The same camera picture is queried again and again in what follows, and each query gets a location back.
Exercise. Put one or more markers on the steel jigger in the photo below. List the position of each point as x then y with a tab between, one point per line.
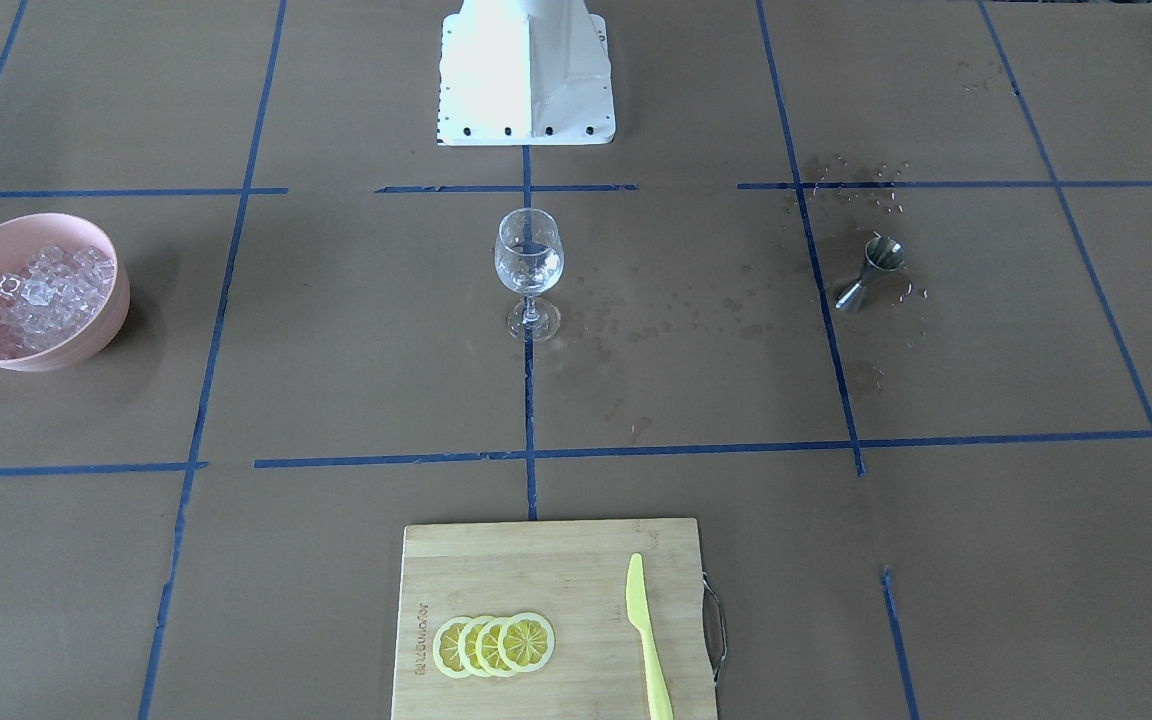
883	255

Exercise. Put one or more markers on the clear wine glass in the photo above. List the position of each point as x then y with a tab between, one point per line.
529	260

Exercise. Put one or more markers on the clear ice cubes pile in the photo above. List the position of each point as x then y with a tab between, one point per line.
47	300

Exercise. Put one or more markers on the bamboo cutting board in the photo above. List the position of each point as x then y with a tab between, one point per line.
573	573

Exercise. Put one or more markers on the lemon slice one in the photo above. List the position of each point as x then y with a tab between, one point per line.
526	642

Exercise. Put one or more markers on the lemon slice three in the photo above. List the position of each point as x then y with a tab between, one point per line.
468	645

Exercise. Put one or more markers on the lemon slice two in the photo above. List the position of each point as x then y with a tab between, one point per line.
489	650

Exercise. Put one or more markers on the lemon slice four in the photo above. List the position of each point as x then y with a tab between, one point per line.
447	655

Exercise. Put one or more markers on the yellow plastic knife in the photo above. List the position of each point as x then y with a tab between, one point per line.
638	614

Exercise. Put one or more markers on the pink bowl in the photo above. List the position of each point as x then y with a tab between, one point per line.
21	238

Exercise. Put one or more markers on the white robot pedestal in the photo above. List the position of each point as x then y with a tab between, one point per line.
525	73

